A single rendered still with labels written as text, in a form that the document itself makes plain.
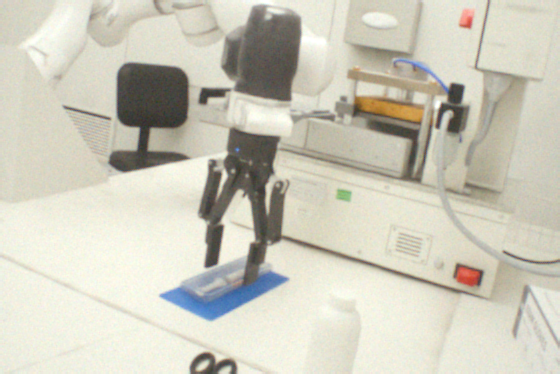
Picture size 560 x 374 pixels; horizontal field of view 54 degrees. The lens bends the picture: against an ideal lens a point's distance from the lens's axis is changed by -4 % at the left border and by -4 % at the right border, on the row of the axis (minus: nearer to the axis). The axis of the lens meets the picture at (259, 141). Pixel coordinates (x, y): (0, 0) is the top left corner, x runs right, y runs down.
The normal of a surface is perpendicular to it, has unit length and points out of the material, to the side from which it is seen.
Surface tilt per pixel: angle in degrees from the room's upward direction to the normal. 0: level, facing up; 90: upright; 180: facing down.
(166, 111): 79
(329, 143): 90
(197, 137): 90
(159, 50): 90
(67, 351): 0
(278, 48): 87
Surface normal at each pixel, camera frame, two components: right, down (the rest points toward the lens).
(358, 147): -0.46, 0.07
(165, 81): 0.58, 0.03
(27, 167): 0.89, 0.22
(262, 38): -0.24, 0.07
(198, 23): 0.02, 0.61
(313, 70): 0.02, 0.29
